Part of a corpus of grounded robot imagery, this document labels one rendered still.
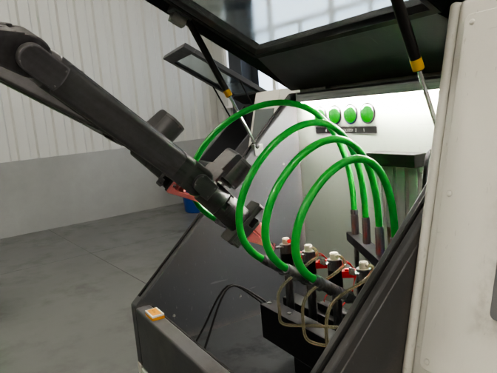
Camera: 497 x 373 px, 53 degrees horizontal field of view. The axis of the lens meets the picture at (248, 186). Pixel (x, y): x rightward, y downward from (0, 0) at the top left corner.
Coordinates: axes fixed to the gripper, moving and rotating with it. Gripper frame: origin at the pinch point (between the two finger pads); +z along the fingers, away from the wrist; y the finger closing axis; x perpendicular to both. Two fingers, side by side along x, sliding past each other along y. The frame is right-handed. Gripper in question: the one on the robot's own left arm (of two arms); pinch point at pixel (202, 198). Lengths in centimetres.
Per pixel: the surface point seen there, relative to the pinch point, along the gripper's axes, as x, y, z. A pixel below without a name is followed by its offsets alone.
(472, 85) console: -43, -30, 29
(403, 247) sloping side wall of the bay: -18.7, -25.1, 36.9
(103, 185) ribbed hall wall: 176, 578, -281
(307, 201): -15.0, -26.7, 20.9
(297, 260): -6.7, -26.6, 25.5
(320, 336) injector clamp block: 3.9, -10.3, 37.3
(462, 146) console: -36, -30, 34
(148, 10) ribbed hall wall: -69, 597, -403
